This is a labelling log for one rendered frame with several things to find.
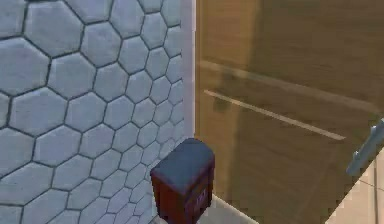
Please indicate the dark red bin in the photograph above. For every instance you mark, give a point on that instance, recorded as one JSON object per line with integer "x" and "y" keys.
{"x": 183, "y": 180}

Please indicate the brown wooden room door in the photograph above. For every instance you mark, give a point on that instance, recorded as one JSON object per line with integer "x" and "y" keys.
{"x": 286, "y": 66}

